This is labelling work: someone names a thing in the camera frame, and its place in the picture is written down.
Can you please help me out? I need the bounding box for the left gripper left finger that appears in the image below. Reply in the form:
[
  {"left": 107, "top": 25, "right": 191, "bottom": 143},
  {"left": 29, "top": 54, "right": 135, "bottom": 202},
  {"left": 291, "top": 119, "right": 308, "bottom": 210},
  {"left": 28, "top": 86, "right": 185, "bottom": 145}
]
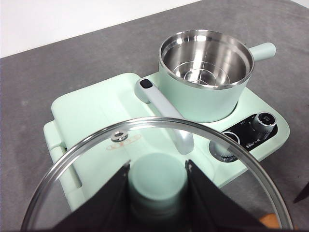
[{"left": 52, "top": 159, "right": 132, "bottom": 232}]

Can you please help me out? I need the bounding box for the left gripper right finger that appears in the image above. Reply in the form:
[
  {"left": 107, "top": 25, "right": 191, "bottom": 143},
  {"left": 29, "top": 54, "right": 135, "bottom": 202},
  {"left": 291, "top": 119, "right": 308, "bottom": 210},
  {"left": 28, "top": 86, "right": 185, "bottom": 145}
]
[{"left": 185, "top": 159, "right": 264, "bottom": 232}]

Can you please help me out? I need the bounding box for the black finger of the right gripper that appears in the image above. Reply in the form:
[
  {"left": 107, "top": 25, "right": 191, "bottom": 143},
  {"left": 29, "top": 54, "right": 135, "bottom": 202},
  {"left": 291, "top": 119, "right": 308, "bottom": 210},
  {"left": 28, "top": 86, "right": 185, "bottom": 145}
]
[{"left": 293, "top": 182, "right": 309, "bottom": 203}]

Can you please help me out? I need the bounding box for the glass lid with green knob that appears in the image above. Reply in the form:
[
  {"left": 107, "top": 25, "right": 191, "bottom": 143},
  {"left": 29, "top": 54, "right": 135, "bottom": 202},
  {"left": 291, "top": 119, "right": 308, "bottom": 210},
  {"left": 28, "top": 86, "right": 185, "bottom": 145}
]
[{"left": 20, "top": 116, "right": 294, "bottom": 232}]

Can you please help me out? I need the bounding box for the mint green breakfast machine base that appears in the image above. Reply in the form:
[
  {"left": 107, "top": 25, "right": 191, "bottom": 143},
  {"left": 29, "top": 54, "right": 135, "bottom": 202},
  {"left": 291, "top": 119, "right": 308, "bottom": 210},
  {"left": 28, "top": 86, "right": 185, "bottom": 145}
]
[{"left": 43, "top": 72, "right": 290, "bottom": 211}]

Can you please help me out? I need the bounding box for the silver control knob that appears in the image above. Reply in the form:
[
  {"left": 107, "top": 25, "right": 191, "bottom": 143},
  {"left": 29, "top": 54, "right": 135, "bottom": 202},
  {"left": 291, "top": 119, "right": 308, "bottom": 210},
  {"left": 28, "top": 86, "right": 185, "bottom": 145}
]
[
  {"left": 252, "top": 112, "right": 276, "bottom": 133},
  {"left": 209, "top": 131, "right": 241, "bottom": 163}
]

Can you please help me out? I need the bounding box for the mint green griddle cover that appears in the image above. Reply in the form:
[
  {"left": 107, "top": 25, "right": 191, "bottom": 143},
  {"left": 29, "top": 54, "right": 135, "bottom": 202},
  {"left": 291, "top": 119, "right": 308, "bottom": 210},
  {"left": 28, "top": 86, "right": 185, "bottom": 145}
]
[{"left": 43, "top": 72, "right": 184, "bottom": 211}]

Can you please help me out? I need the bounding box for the mint green pot with handle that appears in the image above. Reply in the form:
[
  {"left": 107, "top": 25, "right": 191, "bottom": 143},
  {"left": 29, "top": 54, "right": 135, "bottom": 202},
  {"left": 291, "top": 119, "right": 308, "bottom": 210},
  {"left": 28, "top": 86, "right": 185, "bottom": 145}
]
[{"left": 158, "top": 29, "right": 277, "bottom": 123}]

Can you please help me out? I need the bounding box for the silver griddle cover handle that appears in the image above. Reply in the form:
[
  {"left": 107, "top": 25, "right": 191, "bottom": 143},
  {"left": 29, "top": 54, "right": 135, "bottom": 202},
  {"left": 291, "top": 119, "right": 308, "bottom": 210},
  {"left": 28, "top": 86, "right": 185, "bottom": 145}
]
[{"left": 134, "top": 78, "right": 194, "bottom": 155}]

